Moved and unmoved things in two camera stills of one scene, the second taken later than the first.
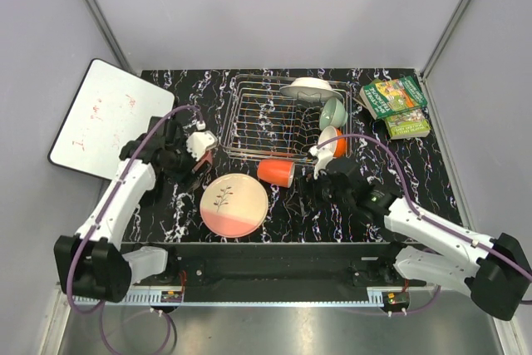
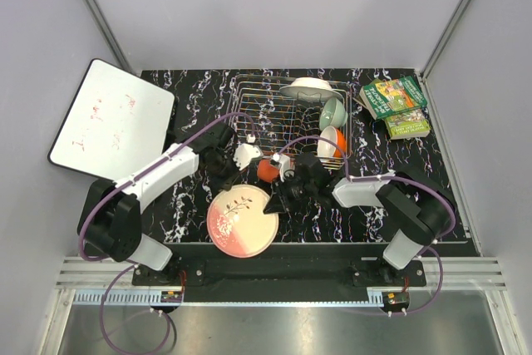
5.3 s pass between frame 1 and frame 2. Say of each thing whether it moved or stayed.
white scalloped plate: stayed
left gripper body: moved
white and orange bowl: stayed
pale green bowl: stayed
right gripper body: moved
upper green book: stayed
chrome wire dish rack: stayed
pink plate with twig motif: moved
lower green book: stayed
